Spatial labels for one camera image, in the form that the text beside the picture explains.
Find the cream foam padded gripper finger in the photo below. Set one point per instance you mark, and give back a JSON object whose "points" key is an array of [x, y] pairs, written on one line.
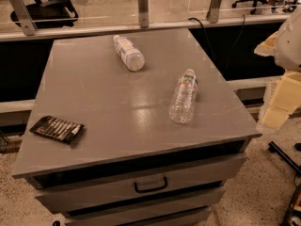
{"points": [[281, 98]]}

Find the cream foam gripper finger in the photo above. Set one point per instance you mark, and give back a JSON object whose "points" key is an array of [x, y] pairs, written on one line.
{"points": [[267, 47]]}

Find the blue label plastic bottle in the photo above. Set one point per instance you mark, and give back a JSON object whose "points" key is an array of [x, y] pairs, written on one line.
{"points": [[129, 54]]}

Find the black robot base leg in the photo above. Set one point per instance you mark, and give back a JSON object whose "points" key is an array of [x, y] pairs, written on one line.
{"points": [[274, 148]]}

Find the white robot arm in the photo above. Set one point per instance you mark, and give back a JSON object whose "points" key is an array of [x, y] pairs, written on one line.
{"points": [[288, 45]]}

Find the clear crinkled water bottle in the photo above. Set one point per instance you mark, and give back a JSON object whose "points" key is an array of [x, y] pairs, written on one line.
{"points": [[183, 101]]}

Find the black rxbar chocolate wrapper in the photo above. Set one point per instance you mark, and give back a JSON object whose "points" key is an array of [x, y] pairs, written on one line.
{"points": [[57, 129]]}

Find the grey drawer cabinet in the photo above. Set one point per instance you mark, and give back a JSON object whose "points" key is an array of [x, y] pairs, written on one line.
{"points": [[128, 135]]}

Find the black office chair left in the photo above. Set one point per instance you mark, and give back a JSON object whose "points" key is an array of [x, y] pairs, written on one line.
{"points": [[52, 13]]}

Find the metal bracket right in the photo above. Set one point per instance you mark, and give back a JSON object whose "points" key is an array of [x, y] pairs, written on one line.
{"points": [[213, 12]]}

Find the metal bracket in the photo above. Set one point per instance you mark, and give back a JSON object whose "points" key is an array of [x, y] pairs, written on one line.
{"points": [[143, 13], [27, 25], [213, 12]]}

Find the metal bracket middle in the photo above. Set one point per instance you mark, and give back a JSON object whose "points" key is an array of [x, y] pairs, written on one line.
{"points": [[143, 13]]}

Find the black drawer handle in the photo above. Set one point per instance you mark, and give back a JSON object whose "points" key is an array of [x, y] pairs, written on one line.
{"points": [[151, 186]]}

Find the metal bracket left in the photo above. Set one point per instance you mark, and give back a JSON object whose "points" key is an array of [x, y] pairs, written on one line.
{"points": [[27, 25]]}

